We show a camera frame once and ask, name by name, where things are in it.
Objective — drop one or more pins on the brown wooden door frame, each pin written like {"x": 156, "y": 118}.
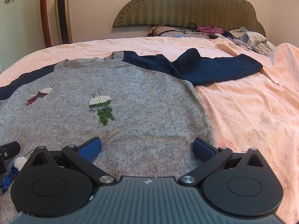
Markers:
{"x": 45, "y": 14}

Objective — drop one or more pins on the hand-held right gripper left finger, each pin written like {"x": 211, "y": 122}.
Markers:
{"x": 91, "y": 148}

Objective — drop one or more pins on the pink bed sheet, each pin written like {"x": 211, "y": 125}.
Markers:
{"x": 245, "y": 109}

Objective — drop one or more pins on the pile of patterned light clothes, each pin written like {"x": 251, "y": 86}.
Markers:
{"x": 254, "y": 39}

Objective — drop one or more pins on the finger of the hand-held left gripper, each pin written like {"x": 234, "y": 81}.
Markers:
{"x": 10, "y": 149}

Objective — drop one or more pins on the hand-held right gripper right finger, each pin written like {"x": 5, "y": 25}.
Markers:
{"x": 202, "y": 148}

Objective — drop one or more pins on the purple cloth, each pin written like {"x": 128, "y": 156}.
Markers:
{"x": 210, "y": 29}

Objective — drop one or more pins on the grey sweater with navy sleeves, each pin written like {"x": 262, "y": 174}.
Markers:
{"x": 144, "y": 98}

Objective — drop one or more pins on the gold tower fan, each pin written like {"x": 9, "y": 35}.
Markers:
{"x": 63, "y": 14}

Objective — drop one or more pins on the frosted sliding door, flower decals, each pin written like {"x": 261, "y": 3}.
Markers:
{"x": 21, "y": 21}

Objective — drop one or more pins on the olive padded headboard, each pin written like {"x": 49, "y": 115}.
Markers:
{"x": 186, "y": 4}

